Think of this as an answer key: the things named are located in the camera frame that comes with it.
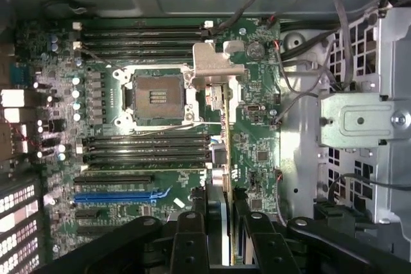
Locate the green motherboard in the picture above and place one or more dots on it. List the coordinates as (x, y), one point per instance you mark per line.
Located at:
(257, 158)

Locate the blue expansion slot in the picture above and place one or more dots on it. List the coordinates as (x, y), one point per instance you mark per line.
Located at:
(112, 197)

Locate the silver metal disk bay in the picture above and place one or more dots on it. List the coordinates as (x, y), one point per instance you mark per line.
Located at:
(359, 120)

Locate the black expansion slot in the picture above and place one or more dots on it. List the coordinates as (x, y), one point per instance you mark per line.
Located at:
(112, 180)

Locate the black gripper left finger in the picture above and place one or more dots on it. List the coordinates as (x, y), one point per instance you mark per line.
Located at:
(189, 242)

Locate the thin metal locking lever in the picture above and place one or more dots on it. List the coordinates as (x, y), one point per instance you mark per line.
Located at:
(96, 58)
(167, 129)

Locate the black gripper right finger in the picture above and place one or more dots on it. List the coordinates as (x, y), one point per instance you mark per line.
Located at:
(266, 245)

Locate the coin cell battery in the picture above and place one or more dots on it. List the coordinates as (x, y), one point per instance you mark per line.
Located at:
(255, 50)

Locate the CPU socket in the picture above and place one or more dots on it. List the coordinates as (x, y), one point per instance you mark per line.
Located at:
(157, 97)

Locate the metal socket cover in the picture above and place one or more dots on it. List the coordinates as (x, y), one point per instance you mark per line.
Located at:
(237, 94)

